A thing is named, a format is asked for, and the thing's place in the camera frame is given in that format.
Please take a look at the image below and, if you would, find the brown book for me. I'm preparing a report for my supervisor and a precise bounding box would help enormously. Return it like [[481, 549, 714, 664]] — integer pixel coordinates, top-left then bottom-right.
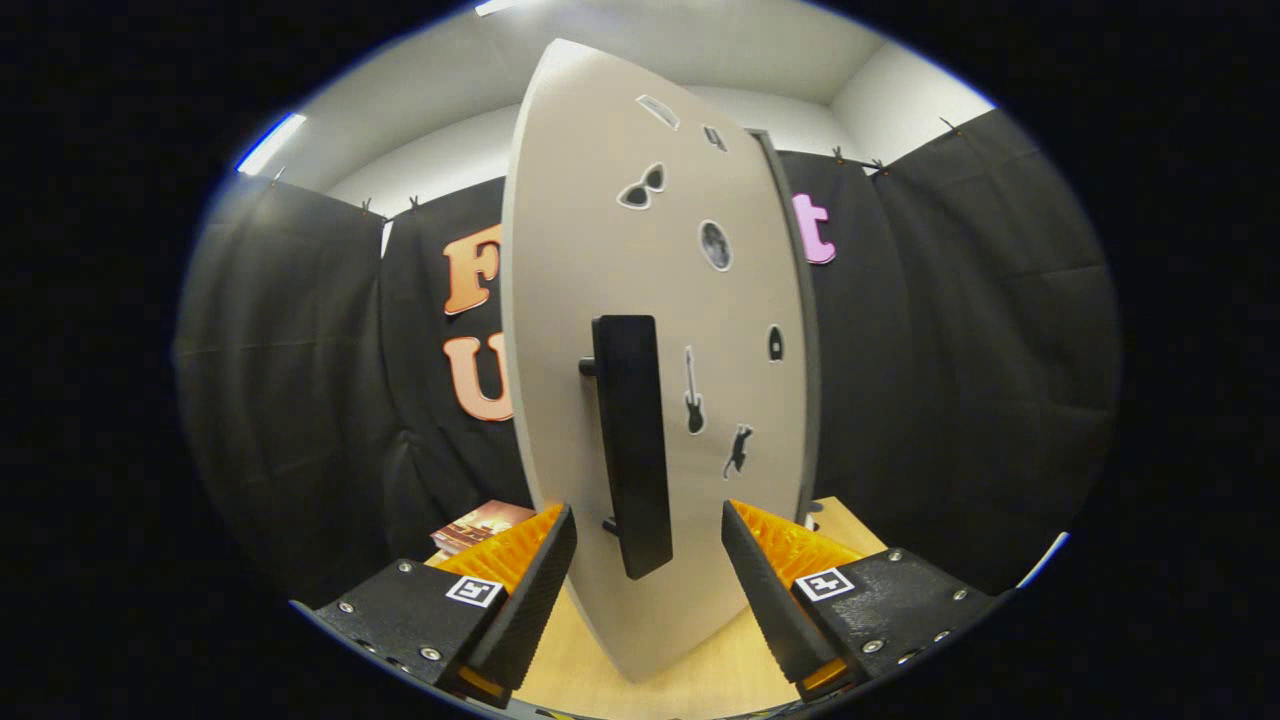
[[432, 500, 538, 557]]

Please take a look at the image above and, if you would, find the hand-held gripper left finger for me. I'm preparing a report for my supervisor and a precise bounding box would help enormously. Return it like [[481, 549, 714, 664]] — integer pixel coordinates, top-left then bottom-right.
[[290, 502, 579, 709]]

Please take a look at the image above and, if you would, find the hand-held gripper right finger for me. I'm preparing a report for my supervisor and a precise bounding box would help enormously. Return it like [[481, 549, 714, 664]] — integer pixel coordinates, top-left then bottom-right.
[[720, 498, 1006, 701]]

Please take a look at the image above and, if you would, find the row of black cloth clips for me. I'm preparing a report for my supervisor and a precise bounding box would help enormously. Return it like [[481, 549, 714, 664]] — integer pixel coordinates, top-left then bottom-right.
[[268, 115, 961, 216]]

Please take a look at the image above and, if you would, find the black door handle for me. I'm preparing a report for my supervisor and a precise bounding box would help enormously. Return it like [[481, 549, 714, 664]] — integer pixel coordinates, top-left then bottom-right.
[[578, 315, 674, 581]]

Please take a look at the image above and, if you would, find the black backdrop cloth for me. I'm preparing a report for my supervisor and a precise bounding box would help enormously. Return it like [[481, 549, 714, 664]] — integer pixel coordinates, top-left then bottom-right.
[[175, 105, 1121, 601]]

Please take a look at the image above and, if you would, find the dark grey shoe cabinet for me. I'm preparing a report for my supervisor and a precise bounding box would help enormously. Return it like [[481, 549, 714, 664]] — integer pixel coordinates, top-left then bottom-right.
[[745, 128, 826, 531]]

